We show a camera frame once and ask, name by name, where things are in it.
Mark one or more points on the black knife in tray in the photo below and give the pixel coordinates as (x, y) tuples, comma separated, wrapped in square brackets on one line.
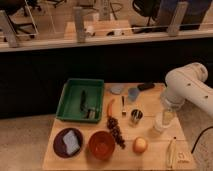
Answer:
[(83, 101)]

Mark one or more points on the bunch of dark grapes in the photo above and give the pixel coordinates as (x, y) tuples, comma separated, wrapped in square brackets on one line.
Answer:
[(112, 125)]

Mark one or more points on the small block in tray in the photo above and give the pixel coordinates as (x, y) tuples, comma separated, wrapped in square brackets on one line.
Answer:
[(91, 114)]

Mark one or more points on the red bowl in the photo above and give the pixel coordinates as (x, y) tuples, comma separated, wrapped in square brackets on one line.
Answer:
[(101, 145)]

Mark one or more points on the clear plastic container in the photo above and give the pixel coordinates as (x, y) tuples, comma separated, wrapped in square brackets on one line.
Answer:
[(163, 121)]

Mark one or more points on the grey post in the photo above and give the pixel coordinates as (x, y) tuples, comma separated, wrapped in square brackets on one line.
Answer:
[(79, 24), (173, 28), (8, 30)]

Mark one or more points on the grey post middle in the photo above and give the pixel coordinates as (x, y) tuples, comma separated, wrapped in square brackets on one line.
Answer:
[(79, 24)]

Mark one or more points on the green plastic tray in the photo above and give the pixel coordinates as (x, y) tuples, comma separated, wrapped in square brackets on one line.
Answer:
[(69, 104)]

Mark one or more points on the grey post right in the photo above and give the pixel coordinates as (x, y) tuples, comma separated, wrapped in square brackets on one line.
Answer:
[(173, 28)]

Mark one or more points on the yellow-red apple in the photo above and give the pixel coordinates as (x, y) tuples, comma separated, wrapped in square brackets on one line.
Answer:
[(140, 145)]

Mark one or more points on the black remote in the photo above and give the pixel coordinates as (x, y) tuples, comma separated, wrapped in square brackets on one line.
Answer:
[(145, 86)]

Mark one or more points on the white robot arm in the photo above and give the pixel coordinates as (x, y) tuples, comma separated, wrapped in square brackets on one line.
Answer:
[(188, 83)]

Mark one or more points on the metal cup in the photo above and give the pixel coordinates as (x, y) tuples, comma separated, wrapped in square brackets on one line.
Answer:
[(136, 116)]

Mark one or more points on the grey post left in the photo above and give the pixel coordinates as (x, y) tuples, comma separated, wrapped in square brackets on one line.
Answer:
[(8, 30)]

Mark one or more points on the blue-grey cup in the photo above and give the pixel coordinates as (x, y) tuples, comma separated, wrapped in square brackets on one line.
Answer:
[(133, 93)]

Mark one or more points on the orange carrot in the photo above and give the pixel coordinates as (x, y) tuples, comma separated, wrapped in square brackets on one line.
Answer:
[(109, 108)]

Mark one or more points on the grey-blue sponge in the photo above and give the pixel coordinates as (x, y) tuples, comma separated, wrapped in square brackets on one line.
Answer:
[(71, 143)]

